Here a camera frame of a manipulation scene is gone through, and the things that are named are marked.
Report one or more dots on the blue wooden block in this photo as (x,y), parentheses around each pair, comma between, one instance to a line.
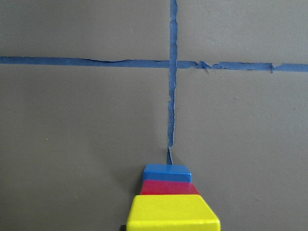
(164,172)

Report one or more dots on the red wooden block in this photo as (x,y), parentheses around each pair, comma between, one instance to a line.
(161,187)

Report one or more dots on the yellow wooden block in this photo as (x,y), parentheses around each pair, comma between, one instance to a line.
(182,212)

